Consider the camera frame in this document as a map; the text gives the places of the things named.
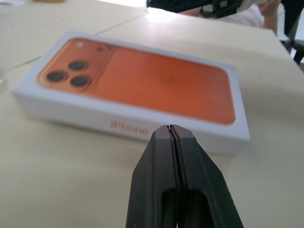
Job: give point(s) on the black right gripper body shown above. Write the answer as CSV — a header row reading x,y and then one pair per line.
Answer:
x,y
221,8

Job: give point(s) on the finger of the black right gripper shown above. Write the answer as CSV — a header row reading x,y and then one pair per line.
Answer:
x,y
175,4

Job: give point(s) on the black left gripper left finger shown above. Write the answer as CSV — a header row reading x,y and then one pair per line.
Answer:
x,y
152,185

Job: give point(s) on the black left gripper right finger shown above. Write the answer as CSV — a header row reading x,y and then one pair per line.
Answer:
x,y
206,190

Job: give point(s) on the person in white shirt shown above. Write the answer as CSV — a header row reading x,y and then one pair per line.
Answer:
x,y
270,16

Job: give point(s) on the black chair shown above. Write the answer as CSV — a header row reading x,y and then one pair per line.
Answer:
x,y
295,23

